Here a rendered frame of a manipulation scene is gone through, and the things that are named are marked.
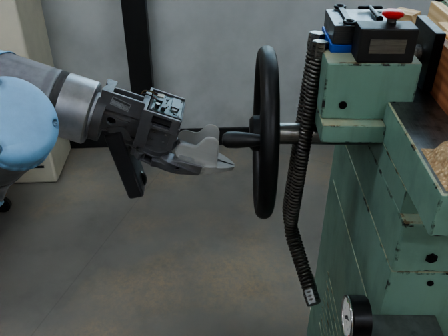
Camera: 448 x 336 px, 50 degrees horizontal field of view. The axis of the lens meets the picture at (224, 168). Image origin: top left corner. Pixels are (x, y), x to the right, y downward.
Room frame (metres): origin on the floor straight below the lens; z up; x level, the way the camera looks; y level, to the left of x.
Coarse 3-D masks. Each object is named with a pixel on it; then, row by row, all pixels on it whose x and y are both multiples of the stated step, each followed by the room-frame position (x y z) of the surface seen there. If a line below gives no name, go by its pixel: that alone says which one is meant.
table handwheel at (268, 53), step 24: (264, 48) 0.73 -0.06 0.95; (264, 72) 0.66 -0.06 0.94; (264, 96) 0.63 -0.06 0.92; (264, 120) 0.60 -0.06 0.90; (264, 144) 0.58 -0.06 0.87; (312, 144) 0.70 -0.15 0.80; (336, 144) 0.70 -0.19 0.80; (360, 144) 0.70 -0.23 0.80; (264, 168) 0.57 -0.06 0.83; (264, 192) 0.57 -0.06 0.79; (264, 216) 0.60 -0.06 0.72
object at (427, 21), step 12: (420, 24) 0.74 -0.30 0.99; (432, 24) 0.72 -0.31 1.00; (420, 36) 0.73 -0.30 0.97; (432, 36) 0.69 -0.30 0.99; (444, 36) 0.67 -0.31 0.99; (420, 48) 0.71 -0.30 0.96; (432, 48) 0.68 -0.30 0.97; (420, 60) 0.71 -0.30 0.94; (432, 60) 0.67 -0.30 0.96; (420, 72) 0.70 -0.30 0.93; (432, 72) 0.67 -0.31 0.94; (420, 84) 0.69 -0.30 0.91; (432, 84) 0.67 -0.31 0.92
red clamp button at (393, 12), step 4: (388, 8) 0.70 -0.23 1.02; (392, 8) 0.70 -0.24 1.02; (384, 12) 0.68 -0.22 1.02; (388, 12) 0.68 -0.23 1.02; (392, 12) 0.68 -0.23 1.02; (396, 12) 0.68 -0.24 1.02; (400, 12) 0.68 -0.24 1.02; (388, 16) 0.67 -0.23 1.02; (392, 16) 0.67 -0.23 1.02; (396, 16) 0.67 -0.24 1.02; (400, 16) 0.67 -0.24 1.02
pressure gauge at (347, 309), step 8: (344, 296) 0.48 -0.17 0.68; (352, 296) 0.47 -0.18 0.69; (360, 296) 0.47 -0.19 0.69; (344, 304) 0.48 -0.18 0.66; (352, 304) 0.45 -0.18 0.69; (360, 304) 0.45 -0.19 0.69; (368, 304) 0.45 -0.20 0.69; (344, 312) 0.47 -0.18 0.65; (352, 312) 0.44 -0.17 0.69; (360, 312) 0.44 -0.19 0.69; (368, 312) 0.44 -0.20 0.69; (344, 320) 0.46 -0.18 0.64; (352, 320) 0.43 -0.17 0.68; (360, 320) 0.43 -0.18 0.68; (368, 320) 0.43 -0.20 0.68; (344, 328) 0.45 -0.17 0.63; (352, 328) 0.42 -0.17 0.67; (360, 328) 0.42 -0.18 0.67; (368, 328) 0.42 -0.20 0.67
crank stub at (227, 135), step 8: (224, 136) 0.61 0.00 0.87; (232, 136) 0.60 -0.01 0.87; (240, 136) 0.60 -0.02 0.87; (248, 136) 0.61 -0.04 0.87; (256, 136) 0.61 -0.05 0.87; (224, 144) 0.60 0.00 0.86; (232, 144) 0.60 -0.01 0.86; (240, 144) 0.60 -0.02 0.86; (248, 144) 0.60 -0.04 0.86; (256, 144) 0.60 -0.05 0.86
